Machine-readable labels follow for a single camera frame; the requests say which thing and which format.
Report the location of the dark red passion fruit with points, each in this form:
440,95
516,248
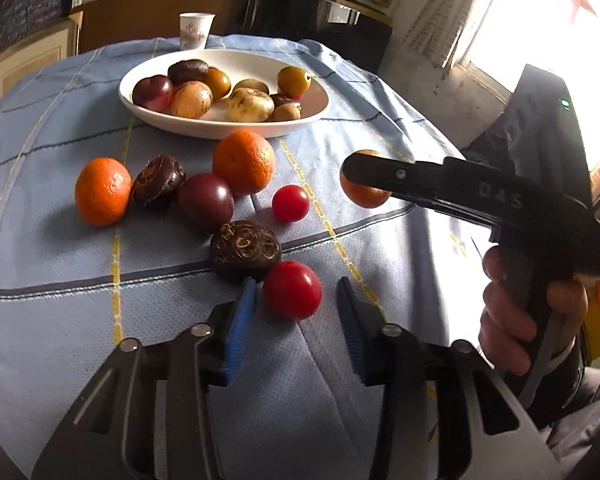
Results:
152,92

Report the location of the small orange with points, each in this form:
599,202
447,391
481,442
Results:
362,197

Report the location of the light wooden cabinet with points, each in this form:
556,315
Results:
25,60

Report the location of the yellow brown fruit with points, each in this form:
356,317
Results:
218,82

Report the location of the small dark fruit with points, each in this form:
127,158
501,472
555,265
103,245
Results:
282,100

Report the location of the dark mangosteen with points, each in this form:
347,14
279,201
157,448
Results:
245,250
157,180
187,71

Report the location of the small brown fruit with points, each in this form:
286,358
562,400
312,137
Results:
286,112

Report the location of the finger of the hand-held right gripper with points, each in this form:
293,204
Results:
380,172
455,211

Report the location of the bright brick framed window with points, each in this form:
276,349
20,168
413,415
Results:
530,25

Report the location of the small red tomato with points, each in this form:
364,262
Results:
290,203

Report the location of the yellow tomato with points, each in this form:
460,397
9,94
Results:
293,81

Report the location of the white paper cup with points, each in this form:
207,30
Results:
196,30

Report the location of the blue checked tablecloth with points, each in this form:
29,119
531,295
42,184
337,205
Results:
55,270

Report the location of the person's right forearm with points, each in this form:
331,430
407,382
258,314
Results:
575,395

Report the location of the brown board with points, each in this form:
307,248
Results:
145,15

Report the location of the large orange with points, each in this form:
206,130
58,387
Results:
243,162

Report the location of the person's right hand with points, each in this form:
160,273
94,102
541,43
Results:
505,330

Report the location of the large red tomato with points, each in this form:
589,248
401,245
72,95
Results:
292,290

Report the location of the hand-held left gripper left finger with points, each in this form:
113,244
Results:
240,325

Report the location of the pale yellow passion fruit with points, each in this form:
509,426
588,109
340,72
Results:
250,105

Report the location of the white plate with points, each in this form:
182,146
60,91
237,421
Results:
180,125

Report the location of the pale pink passion fruit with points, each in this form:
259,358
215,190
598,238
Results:
252,85
191,100

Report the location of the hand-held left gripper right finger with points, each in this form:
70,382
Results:
350,330

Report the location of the dark purple plum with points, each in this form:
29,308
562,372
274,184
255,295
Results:
205,201

